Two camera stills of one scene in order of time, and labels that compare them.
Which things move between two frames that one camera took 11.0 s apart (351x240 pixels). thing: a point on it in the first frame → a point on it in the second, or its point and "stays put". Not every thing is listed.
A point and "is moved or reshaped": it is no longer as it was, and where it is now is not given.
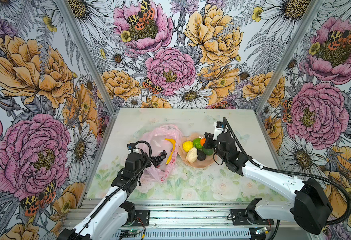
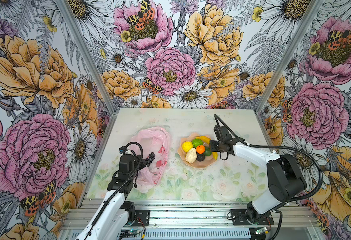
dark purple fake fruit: [201, 155] stays put
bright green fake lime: [196, 142] stays put
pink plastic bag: [155, 137] is moved or reshaped
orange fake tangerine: [202, 141] → [200, 149]
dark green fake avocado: [209, 152] stays put
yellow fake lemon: [187, 145] stays put
